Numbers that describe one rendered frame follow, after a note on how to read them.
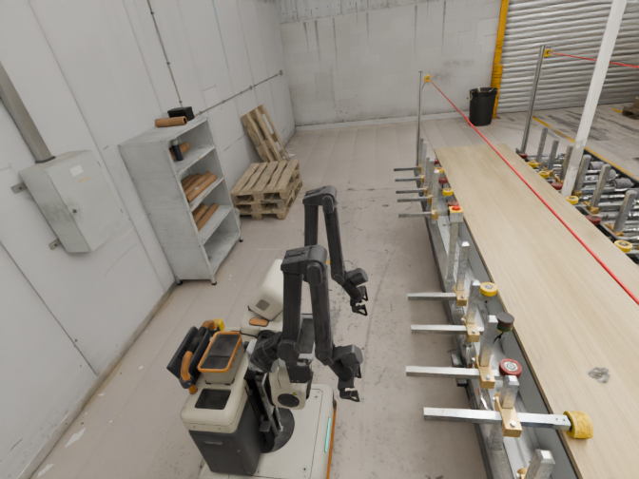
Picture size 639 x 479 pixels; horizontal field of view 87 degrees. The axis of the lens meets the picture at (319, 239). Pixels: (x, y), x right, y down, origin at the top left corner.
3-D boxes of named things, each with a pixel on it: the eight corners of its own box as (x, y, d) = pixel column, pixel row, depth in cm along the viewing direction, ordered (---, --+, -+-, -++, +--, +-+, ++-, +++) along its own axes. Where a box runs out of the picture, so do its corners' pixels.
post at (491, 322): (474, 395, 154) (489, 320, 129) (472, 389, 157) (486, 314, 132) (482, 396, 154) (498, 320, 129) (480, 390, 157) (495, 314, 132)
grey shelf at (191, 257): (178, 285, 369) (116, 144, 288) (211, 240, 444) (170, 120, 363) (215, 285, 360) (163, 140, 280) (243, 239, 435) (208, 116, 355)
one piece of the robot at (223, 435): (214, 485, 180) (156, 390, 137) (246, 392, 226) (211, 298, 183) (274, 492, 174) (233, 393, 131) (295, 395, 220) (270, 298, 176)
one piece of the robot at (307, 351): (280, 384, 146) (271, 350, 135) (294, 335, 169) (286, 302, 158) (317, 386, 143) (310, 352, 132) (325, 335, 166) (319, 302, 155)
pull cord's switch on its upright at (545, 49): (521, 163, 362) (545, 46, 304) (516, 159, 374) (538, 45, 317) (530, 162, 360) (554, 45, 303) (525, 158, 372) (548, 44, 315)
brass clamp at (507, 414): (501, 436, 114) (504, 428, 111) (490, 399, 125) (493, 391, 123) (521, 438, 113) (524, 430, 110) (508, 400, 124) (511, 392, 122)
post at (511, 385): (488, 457, 135) (508, 382, 110) (485, 449, 138) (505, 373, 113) (497, 458, 134) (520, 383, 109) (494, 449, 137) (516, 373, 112)
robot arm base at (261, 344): (259, 335, 128) (248, 360, 118) (272, 325, 124) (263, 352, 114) (275, 347, 131) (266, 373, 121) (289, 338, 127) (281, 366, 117)
